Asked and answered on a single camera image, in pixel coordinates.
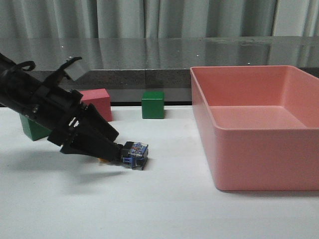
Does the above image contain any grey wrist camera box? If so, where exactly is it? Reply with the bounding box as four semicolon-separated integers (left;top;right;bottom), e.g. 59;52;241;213
64;61;86;81

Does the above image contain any grey curtain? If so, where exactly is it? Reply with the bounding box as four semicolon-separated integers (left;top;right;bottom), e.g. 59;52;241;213
0;0;319;38

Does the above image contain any yellow push button switch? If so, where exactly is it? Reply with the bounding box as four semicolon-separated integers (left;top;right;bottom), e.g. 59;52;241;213
98;140;150;171

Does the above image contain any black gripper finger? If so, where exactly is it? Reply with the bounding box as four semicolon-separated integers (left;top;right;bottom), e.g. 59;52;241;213
60;132;123;162
81;103;119;142

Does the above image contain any pink plastic bin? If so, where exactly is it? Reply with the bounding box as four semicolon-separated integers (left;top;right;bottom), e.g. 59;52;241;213
190;66;319;191

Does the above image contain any grey stone ledge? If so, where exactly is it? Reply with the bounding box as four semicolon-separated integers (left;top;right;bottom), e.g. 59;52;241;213
0;36;319;105

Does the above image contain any green wooden cube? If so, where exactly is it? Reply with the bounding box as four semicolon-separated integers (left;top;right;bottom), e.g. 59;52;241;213
142;91;164;119
19;115;51;141

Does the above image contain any pink wooden cube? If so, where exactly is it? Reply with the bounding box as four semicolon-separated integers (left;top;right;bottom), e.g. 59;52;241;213
80;88;113;121

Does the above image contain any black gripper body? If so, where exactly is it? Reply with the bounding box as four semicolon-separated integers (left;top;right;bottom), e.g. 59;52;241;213
48;90;84;147

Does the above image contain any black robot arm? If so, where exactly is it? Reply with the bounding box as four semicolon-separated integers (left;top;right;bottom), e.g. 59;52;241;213
0;55;122;162

